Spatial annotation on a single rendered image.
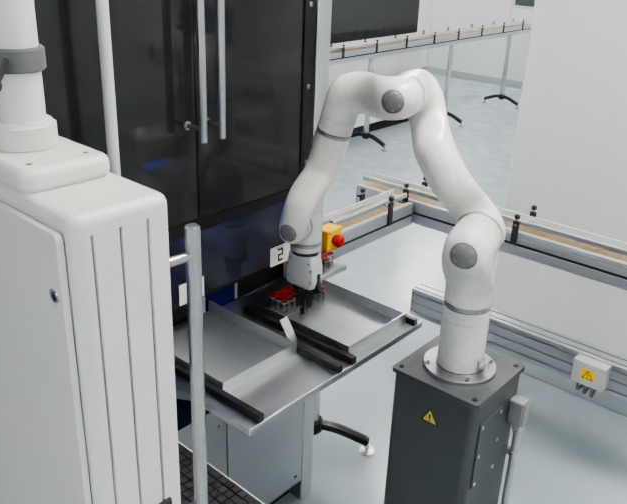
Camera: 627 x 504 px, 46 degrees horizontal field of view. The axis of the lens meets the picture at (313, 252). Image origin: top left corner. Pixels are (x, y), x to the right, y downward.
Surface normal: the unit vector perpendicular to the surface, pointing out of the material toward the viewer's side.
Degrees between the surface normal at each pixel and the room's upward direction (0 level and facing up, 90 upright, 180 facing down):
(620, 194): 90
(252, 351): 0
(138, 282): 90
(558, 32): 90
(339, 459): 0
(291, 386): 0
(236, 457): 90
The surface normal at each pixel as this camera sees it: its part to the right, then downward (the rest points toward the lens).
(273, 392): 0.04, -0.91
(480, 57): -0.66, 0.28
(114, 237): 0.74, 0.30
